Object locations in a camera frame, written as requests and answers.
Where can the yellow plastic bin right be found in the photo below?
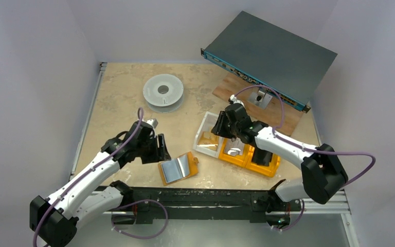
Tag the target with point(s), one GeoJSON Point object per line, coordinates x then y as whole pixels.
{"type": "Point", "coordinates": [268, 171]}

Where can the brown wooden board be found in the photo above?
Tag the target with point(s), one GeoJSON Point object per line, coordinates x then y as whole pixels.
{"type": "Point", "coordinates": [270, 113]}

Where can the black object in bin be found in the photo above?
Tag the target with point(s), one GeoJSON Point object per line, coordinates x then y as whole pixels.
{"type": "Point", "coordinates": [262, 157]}

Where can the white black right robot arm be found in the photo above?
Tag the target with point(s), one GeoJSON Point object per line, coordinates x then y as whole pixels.
{"type": "Point", "coordinates": [322, 174]}

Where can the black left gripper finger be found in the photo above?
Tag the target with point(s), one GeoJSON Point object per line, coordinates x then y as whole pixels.
{"type": "Point", "coordinates": [162, 151]}
{"type": "Point", "coordinates": [152, 153]}

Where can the yellow plastic bin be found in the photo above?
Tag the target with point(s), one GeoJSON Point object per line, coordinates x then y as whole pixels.
{"type": "Point", "coordinates": [268, 171]}
{"type": "Point", "coordinates": [240, 161]}

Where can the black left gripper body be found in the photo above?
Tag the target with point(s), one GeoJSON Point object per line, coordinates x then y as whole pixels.
{"type": "Point", "coordinates": [143, 147]}

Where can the gold credit cards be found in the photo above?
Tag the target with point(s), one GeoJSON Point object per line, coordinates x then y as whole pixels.
{"type": "Point", "coordinates": [208, 141]}

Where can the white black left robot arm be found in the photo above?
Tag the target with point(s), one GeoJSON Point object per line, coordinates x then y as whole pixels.
{"type": "Point", "coordinates": [56, 218]}

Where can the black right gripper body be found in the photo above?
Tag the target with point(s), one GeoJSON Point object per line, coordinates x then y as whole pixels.
{"type": "Point", "coordinates": [225, 122]}

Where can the yellow leather card holder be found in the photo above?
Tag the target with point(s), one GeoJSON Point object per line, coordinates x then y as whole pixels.
{"type": "Point", "coordinates": [177, 169]}

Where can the white filament spool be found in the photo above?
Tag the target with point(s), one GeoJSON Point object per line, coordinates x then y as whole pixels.
{"type": "Point", "coordinates": [164, 93]}

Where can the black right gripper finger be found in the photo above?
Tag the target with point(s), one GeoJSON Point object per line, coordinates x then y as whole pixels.
{"type": "Point", "coordinates": [219, 128]}
{"type": "Point", "coordinates": [229, 126]}

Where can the blue grey network switch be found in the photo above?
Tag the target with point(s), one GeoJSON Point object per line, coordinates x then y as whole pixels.
{"type": "Point", "coordinates": [262, 53]}

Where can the white card in bin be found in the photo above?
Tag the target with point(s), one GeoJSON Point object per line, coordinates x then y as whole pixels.
{"type": "Point", "coordinates": [234, 147]}

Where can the yellow plastic bin middle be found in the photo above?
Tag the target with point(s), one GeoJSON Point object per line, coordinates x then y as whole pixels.
{"type": "Point", "coordinates": [240, 161]}

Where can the aluminium frame rail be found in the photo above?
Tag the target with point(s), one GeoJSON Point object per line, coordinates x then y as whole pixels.
{"type": "Point", "coordinates": [102, 69]}

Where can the white plastic bin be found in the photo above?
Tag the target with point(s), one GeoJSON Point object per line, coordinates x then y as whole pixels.
{"type": "Point", "coordinates": [207, 124]}

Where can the grey metal stand bracket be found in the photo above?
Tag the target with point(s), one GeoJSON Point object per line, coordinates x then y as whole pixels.
{"type": "Point", "coordinates": [259, 97]}

